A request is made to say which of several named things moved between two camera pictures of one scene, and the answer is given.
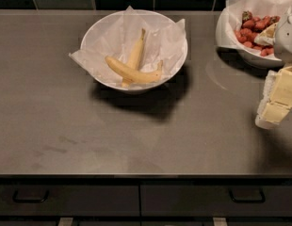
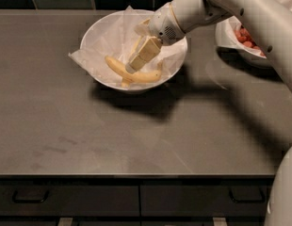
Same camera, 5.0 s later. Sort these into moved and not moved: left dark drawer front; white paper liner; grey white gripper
Moved: grey white gripper
Not moved: white paper liner; left dark drawer front
